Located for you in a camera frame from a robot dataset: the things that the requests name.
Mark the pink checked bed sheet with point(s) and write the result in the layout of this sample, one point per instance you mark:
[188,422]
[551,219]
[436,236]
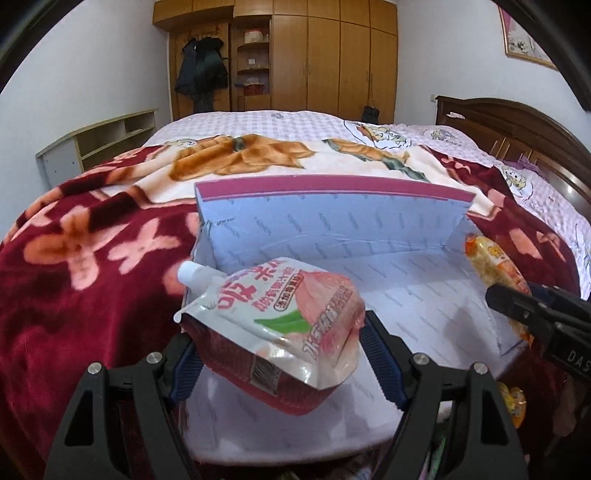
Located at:
[520,180]

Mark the pink cardboard box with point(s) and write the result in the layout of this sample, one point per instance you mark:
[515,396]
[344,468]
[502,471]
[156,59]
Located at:
[401,244]

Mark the wooden wardrobe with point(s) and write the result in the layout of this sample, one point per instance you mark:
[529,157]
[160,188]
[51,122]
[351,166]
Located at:
[333,57]

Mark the dark wooden headboard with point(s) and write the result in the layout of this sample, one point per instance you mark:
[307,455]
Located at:
[510,130]

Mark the small orange snack packet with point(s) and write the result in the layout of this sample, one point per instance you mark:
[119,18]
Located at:
[515,402]

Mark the orange noodle snack packet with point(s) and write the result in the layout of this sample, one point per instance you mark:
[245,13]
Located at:
[493,265]

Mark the pink peach jelly pouch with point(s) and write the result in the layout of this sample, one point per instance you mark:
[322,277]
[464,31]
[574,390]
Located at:
[285,332]

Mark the red floral fleece blanket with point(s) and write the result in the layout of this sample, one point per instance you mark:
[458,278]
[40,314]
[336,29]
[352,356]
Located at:
[88,271]

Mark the framed wedding photo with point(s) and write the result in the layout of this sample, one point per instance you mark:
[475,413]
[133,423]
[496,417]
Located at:
[519,44]

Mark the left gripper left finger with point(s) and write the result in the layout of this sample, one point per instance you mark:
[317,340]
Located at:
[119,423]

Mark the black hanging jacket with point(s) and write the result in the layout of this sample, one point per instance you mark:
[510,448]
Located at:
[202,71]

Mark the white low shelf unit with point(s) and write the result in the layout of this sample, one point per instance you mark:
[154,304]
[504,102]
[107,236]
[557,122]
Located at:
[81,150]

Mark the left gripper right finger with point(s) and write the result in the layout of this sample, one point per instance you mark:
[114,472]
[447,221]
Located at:
[482,442]

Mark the black bag on floor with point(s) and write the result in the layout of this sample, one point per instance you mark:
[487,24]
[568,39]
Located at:
[371,115]

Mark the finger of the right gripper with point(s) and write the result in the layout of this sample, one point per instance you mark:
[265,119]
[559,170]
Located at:
[552,295]
[531,310]

